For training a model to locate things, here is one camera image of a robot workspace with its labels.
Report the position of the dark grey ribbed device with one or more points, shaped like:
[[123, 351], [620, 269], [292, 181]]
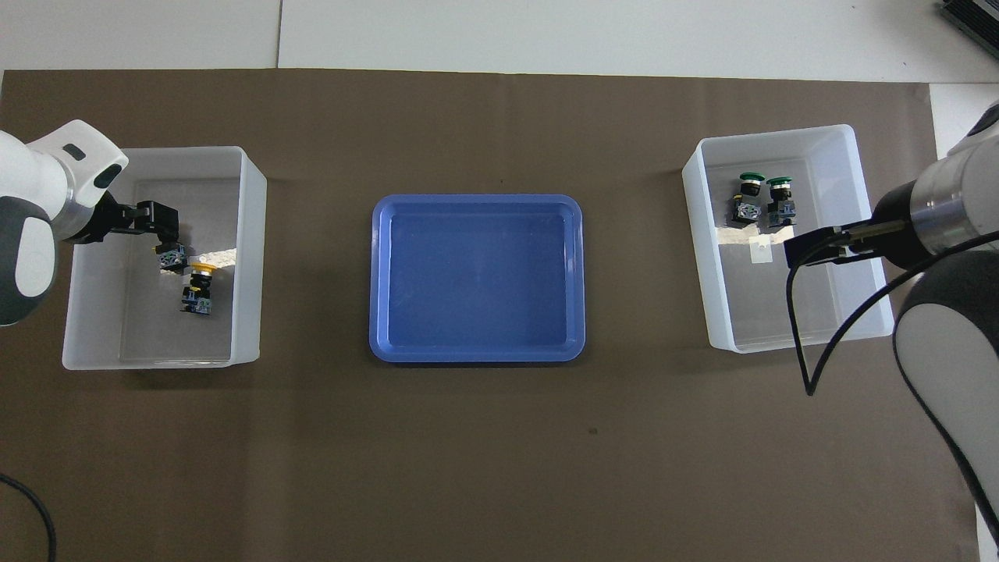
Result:
[[975, 17]]

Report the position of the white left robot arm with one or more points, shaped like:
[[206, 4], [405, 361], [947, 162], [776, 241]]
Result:
[[23, 179]]

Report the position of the green push button switch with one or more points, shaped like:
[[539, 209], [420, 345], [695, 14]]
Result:
[[780, 209], [747, 209]]

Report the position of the brown paper table mat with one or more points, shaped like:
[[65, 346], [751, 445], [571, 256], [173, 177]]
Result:
[[468, 468]]

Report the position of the yellow push button switch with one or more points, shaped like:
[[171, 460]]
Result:
[[199, 300], [172, 257]]

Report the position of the translucent white plastic box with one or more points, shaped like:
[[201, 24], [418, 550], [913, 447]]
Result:
[[250, 312], [780, 312]]

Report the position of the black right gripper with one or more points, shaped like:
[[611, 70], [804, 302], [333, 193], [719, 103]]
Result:
[[897, 226]]

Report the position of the white paper label sticker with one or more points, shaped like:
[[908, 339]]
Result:
[[759, 251]]

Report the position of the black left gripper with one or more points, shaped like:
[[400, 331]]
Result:
[[109, 218]]

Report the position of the blue plastic tray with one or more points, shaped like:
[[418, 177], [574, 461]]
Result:
[[476, 273]]

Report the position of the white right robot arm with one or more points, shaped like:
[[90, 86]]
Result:
[[952, 195]]

